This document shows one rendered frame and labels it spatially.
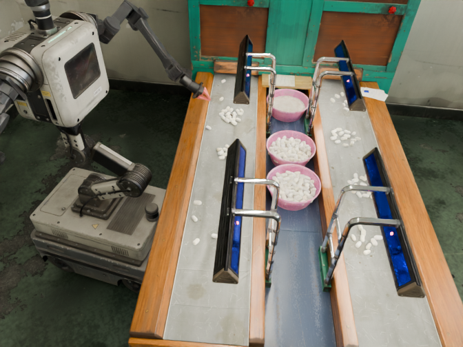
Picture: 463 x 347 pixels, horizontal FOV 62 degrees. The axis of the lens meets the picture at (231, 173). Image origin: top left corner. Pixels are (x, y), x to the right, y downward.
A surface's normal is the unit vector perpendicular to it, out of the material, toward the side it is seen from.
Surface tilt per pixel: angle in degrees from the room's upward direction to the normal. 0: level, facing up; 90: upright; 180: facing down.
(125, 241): 0
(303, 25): 90
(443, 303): 0
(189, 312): 0
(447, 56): 90
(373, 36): 90
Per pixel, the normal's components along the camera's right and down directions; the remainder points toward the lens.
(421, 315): 0.03, -0.72
